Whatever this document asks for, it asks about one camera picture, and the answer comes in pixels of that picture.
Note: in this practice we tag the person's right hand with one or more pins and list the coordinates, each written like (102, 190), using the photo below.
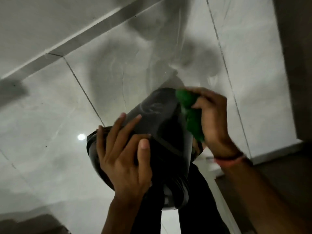
(215, 124)

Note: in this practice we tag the person's left hand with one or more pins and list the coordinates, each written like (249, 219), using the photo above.
(121, 168)

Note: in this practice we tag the person's right thumb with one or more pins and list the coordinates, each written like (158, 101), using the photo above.
(199, 102)

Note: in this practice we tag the person's left little finger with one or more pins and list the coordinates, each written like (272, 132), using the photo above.
(100, 143)

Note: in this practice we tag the person's left middle finger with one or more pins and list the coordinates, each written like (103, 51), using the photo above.
(126, 134)

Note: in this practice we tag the person's left thumb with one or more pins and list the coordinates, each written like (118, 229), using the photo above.
(144, 155)

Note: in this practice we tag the green cleaning cloth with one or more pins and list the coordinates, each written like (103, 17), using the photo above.
(192, 119)

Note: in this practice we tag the black helmet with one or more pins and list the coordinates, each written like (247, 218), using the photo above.
(165, 134)

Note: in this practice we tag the person's left forearm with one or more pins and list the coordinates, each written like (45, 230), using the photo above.
(121, 216)

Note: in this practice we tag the person's right forearm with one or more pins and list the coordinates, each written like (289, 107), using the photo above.
(263, 199)

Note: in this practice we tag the red thread wristband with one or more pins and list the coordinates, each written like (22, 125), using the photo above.
(230, 160)

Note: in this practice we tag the person's black trousers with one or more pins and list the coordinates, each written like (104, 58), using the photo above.
(202, 207)

